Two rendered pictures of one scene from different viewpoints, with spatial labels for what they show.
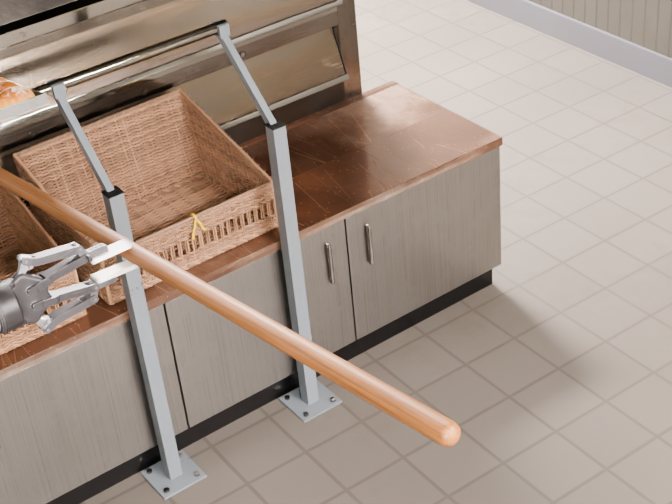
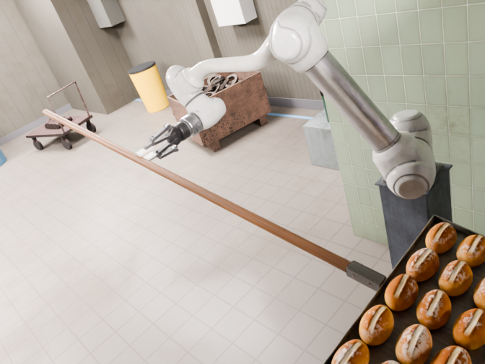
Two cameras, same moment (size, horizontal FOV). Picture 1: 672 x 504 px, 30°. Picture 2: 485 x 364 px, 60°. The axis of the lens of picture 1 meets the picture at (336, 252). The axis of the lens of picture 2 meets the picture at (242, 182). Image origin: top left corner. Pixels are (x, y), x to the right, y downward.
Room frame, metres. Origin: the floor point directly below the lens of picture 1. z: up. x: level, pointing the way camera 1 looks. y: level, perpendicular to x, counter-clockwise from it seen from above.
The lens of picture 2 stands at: (3.18, 0.59, 2.02)
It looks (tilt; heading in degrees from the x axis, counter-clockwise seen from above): 30 degrees down; 177
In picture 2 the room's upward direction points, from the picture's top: 20 degrees counter-clockwise
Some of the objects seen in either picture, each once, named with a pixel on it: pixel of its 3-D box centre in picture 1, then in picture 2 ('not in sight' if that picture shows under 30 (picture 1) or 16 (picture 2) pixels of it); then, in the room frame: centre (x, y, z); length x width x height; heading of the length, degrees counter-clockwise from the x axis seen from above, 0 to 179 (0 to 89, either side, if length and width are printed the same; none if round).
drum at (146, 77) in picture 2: not in sight; (150, 87); (-3.62, 0.05, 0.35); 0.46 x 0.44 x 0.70; 122
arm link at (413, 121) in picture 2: not in sight; (408, 139); (1.85, 1.31, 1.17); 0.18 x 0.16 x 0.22; 150
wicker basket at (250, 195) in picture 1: (147, 190); not in sight; (3.04, 0.51, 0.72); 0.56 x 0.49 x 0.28; 124
